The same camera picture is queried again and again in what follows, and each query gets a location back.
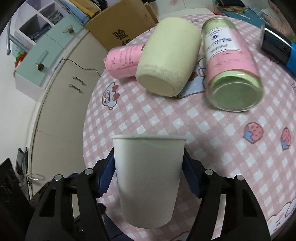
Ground black cable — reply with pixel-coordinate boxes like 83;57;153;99
62;58;102;77

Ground hanging clothes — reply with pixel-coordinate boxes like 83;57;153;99
58;0;108;26

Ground blue patterned mattress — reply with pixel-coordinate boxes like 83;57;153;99
215;0;266;28

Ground teal drawer right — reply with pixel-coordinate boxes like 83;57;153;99
46;15;83;47

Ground pink and green jar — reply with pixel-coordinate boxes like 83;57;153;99
202;18;263;112

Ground brown cardboard box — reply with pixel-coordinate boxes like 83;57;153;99
85;0;155;50

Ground beige low cabinet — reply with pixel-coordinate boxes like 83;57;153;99
30;33;107;194

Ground grey metal handrail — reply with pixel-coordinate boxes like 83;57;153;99
6;19;30;56

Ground pink checkered tablecloth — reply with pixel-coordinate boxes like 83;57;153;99
83;19;295;237

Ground pink paper cup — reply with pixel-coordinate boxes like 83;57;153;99
103;44;145;79

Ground cream yellow cup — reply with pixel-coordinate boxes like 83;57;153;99
135;17;202;97

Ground black and blue cup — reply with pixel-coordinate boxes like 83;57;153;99
260;24;295;76

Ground purple stair shelf unit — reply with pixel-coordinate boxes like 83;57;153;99
10;1;84;100

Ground teal drawer left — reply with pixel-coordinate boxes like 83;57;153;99
16;35;63;86

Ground white paper cup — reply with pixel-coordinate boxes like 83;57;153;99
112;135;186;229

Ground teal drawer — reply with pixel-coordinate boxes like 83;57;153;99
16;35;63;86
46;15;83;47

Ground red strawberry plush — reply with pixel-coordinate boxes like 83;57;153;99
15;52;27;68

